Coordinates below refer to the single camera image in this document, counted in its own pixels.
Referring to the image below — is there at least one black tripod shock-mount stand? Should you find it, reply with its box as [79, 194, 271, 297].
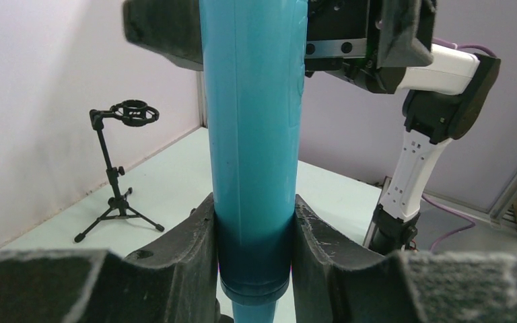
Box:
[73, 99, 165, 243]

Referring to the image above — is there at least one teal microphone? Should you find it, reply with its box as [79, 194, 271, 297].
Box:
[200, 1, 308, 322]

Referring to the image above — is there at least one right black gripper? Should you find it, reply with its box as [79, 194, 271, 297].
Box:
[304, 0, 434, 94]

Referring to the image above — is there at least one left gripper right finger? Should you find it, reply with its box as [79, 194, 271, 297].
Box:
[291, 196, 517, 322]

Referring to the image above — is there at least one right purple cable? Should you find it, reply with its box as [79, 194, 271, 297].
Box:
[421, 38, 498, 253]

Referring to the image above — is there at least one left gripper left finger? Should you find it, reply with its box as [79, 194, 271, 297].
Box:
[0, 195, 219, 322]

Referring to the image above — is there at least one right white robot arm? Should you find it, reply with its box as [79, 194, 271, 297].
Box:
[123, 1, 500, 260]

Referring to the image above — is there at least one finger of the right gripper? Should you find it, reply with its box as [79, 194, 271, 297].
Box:
[122, 0, 203, 71]

